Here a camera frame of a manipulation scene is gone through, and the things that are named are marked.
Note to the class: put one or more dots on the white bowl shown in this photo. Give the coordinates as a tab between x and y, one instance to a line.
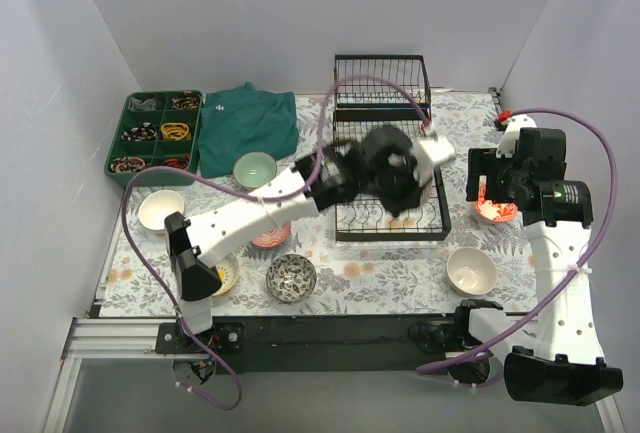
157	207

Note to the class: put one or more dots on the cream bowl right side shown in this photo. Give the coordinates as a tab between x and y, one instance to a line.
471	271

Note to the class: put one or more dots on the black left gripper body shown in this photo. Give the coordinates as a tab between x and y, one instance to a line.
400	185

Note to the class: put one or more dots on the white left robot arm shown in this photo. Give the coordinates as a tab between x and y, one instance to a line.
335	174

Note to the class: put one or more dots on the orange geometric patterned bowl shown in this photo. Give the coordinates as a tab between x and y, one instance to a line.
273	237

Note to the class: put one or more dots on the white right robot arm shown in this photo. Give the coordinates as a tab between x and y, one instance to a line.
564	363

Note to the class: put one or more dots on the black upright wire basket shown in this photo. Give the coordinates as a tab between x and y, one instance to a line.
382	82

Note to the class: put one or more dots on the dark green folded cloth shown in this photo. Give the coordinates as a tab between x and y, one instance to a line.
243	120

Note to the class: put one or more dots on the green compartment organizer tray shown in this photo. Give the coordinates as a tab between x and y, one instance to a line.
158	128

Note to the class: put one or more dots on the pale green ceramic bowl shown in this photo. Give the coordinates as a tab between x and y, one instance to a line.
254	169

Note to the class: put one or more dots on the yellow sun patterned bowl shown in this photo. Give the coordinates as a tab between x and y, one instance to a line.
229	271

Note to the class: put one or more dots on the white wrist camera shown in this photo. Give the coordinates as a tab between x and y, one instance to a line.
511	126
436	150

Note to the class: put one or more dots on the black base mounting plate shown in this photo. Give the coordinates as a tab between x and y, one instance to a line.
341	343

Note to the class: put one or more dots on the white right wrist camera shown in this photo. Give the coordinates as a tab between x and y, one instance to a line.
511	126

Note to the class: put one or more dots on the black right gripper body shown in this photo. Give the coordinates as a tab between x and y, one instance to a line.
480	173

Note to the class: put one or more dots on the black leaf patterned bowl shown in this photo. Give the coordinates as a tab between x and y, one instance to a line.
291	278

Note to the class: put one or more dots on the black wire dish rack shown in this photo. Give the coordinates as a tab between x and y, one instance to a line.
366	220

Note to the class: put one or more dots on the orange floral patterned bowl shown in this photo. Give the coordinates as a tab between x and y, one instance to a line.
489	211

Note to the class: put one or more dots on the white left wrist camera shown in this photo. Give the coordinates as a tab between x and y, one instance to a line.
436	150

